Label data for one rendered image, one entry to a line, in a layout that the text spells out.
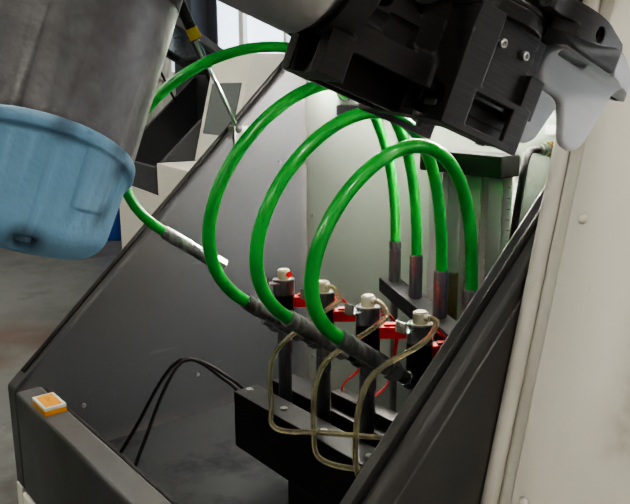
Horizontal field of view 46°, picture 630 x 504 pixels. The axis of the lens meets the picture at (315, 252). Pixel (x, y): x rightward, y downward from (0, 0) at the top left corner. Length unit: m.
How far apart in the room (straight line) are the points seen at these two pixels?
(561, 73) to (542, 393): 0.35
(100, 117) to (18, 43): 0.03
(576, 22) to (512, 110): 0.05
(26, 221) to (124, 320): 0.94
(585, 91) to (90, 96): 0.27
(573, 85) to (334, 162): 0.89
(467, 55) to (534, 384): 0.41
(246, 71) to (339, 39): 3.53
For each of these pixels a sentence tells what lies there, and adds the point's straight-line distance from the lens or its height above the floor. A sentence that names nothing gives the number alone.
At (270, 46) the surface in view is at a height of 1.43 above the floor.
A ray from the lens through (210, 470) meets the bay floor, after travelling 1.14.
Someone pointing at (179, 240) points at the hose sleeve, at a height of 1.18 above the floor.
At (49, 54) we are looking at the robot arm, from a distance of 0.27.
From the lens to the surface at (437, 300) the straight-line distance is 0.91.
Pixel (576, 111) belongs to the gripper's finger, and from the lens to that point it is 0.43.
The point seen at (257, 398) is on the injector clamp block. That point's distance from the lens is 0.99.
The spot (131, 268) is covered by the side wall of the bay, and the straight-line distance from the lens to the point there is 1.19.
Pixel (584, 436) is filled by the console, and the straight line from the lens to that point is 0.68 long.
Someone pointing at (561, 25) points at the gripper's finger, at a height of 1.40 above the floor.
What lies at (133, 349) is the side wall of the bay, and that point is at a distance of 1.23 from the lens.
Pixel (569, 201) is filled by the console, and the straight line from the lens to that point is 0.70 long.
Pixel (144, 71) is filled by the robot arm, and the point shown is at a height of 1.38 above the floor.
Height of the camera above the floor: 1.38
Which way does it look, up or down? 12 degrees down
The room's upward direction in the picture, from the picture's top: straight up
